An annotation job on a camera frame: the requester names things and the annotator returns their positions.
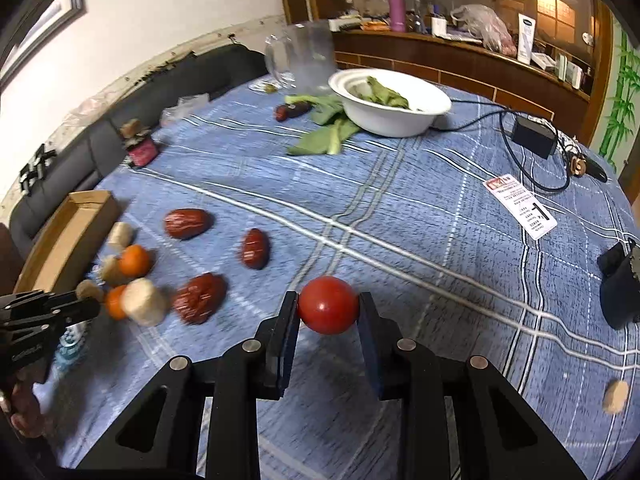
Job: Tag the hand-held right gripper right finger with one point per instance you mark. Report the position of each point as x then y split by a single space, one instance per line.
369 355

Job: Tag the black cloth pouch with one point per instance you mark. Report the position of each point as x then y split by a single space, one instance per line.
620 290

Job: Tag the green leaves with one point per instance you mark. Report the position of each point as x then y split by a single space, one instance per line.
385 94

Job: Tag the black power adapter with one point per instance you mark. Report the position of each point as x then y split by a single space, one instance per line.
534 136

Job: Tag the white paper label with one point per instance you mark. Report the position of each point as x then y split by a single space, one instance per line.
522 207

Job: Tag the small red date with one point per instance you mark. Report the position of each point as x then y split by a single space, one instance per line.
282 112

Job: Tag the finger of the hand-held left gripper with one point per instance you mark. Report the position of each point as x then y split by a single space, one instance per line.
75 311
30 300

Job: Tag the dark jar with cork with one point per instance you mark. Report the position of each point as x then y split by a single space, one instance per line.
140 147

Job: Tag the blue plaid tablecloth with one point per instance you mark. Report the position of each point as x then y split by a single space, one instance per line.
400 220

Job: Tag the pink and white plastic bag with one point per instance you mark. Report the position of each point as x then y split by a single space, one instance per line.
485 27

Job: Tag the green bamboo wall sticker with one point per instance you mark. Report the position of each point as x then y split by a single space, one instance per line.
620 95

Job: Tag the purple bottle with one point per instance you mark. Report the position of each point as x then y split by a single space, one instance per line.
396 5

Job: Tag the framed picture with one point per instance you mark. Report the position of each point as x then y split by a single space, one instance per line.
50 20

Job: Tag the green leafy vegetable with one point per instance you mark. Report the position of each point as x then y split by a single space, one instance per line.
325 135

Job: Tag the red tomato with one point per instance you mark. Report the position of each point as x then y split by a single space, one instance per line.
327 305

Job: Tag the black sofa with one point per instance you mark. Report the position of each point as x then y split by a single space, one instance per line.
200 70

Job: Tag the tall white carton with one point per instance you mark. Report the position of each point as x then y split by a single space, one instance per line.
526 37

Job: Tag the clear glass pitcher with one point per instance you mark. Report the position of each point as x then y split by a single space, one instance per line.
310 60

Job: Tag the cardboard box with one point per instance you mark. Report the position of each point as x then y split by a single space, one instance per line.
65 240

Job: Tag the black clips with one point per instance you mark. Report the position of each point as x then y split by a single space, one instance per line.
32 170

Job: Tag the white bowl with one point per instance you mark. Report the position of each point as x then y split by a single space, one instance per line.
395 120

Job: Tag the large red date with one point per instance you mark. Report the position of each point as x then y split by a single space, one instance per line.
199 297
255 248
187 223

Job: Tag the person's left hand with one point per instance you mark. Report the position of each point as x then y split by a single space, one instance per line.
25 410

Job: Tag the small orange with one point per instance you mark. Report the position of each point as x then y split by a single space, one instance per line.
135 261
116 302

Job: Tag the wooden cabinet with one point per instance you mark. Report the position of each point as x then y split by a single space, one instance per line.
450 62

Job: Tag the clear plastic bag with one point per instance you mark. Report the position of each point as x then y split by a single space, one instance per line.
182 110

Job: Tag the small dark date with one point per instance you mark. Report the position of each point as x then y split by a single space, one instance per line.
300 107

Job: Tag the black tool with brown knob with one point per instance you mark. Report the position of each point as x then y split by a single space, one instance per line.
580 166

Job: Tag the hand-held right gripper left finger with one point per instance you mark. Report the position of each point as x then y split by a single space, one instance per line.
286 347

